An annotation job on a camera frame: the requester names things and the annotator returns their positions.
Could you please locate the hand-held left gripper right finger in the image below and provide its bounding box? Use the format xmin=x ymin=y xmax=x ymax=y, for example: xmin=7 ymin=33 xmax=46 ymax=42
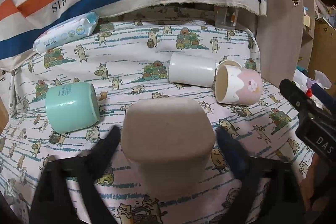
xmin=216 ymin=126 xmax=307 ymax=224

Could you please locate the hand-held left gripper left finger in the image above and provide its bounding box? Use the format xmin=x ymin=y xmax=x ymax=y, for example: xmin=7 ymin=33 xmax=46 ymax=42
xmin=30 ymin=126 xmax=121 ymax=224

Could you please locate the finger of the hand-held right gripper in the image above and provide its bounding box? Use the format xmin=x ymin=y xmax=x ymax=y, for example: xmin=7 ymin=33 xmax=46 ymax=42
xmin=279 ymin=79 xmax=324 ymax=120

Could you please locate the beige cup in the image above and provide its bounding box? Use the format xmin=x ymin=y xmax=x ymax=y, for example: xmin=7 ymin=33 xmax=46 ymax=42
xmin=121 ymin=97 xmax=216 ymax=197

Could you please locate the pink flower cup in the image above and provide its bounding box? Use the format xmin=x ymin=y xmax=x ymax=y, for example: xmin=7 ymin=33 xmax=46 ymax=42
xmin=215 ymin=60 xmax=263 ymax=105

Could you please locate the mint green cup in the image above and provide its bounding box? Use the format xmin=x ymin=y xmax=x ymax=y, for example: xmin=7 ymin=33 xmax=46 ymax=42
xmin=45 ymin=82 xmax=101 ymax=133

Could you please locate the white cup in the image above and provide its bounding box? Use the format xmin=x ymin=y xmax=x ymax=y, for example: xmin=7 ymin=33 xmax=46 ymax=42
xmin=168 ymin=52 xmax=219 ymax=88

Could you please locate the person's right hand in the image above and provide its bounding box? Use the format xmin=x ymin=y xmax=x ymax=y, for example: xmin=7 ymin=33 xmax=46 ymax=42
xmin=299 ymin=154 xmax=336 ymax=211

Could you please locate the cardboard box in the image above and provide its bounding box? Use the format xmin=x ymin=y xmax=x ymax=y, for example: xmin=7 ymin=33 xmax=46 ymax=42
xmin=309 ymin=18 xmax=336 ymax=88

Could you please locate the wooden cabinet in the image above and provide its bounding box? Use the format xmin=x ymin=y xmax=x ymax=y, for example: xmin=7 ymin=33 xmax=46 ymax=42
xmin=256 ymin=0 xmax=316 ymax=83

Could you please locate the cat print blanket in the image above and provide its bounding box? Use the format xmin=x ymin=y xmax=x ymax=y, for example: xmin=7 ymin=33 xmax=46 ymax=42
xmin=0 ymin=5 xmax=317 ymax=224

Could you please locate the clear plastic container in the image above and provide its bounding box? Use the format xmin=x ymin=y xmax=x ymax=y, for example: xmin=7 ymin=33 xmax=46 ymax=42
xmin=215 ymin=6 xmax=238 ymax=29

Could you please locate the baby wipes packet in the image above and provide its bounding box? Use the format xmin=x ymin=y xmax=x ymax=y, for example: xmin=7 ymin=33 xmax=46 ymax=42
xmin=33 ymin=12 xmax=99 ymax=55

